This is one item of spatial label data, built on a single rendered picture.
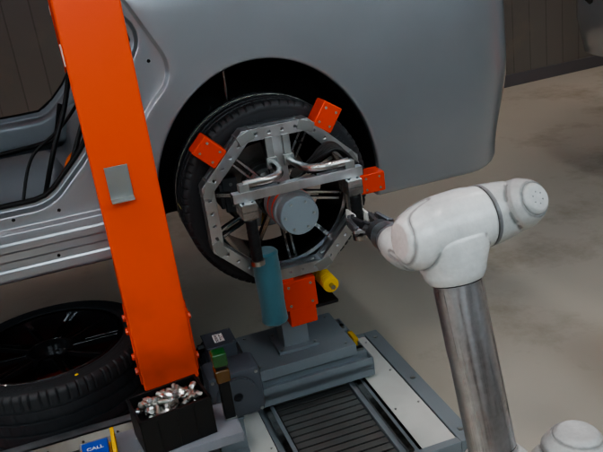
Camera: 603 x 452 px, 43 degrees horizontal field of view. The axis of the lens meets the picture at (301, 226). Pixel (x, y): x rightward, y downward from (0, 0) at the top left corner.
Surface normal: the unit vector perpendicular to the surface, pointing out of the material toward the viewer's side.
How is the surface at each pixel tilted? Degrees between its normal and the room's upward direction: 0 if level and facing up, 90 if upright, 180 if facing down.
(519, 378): 0
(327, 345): 0
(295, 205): 90
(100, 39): 90
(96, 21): 90
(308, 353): 0
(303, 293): 90
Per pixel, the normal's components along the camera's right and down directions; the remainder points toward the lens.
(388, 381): -0.13, -0.93
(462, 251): 0.26, 0.17
